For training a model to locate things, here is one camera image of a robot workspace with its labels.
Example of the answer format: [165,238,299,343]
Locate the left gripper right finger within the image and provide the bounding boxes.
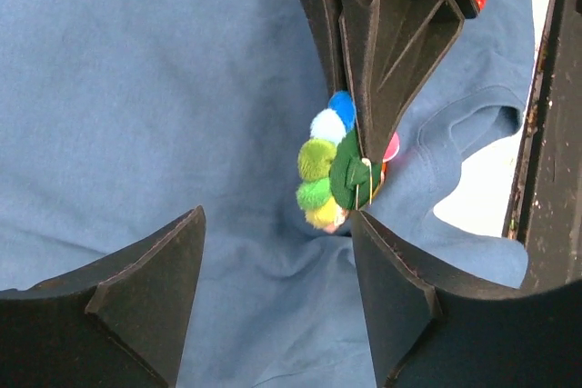
[352,212,581,387]

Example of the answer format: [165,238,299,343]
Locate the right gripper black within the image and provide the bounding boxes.
[339,0,487,163]

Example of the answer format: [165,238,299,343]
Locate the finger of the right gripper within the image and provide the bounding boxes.
[300,0,346,94]

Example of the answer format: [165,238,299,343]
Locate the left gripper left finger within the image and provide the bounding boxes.
[1,207,206,387]

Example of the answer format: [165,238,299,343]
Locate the rainbow flower plush brooch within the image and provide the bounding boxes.
[296,91,400,234]

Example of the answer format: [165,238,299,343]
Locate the blue t-shirt garment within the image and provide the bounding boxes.
[0,0,536,388]

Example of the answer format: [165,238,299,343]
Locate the aluminium rail frame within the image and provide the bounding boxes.
[504,0,581,293]

